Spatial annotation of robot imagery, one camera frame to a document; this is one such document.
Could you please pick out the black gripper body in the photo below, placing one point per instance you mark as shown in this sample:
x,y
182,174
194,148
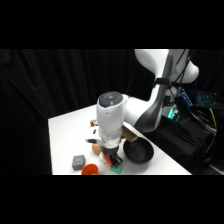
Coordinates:
x,y
111,152

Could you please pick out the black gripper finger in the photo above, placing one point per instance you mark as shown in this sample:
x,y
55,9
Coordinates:
x,y
117,162
108,161

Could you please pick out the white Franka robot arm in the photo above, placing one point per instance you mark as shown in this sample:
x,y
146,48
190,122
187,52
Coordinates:
x,y
111,116

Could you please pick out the grey patterned cube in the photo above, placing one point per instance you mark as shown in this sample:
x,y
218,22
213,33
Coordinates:
x,y
78,162

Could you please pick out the round gingerbread plush toy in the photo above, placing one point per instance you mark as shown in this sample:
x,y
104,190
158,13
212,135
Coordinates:
x,y
96,148

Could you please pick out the orange bowl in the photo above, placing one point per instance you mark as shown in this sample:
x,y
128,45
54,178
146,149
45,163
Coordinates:
x,y
90,170

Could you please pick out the black bowl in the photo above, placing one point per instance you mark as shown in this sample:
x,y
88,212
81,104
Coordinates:
x,y
139,151

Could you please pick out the black robot stand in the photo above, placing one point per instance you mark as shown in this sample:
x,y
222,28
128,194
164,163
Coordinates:
x,y
180,140

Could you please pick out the small green light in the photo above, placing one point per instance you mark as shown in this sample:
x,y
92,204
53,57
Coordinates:
x,y
172,114

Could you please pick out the black curtain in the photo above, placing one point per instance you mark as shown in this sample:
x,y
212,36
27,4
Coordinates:
x,y
36,100

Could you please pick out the blue backlit keyboard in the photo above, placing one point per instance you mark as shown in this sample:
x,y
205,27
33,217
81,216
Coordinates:
x,y
202,98

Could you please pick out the tan wrist camera mount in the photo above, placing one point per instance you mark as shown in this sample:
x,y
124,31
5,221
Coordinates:
x,y
129,134

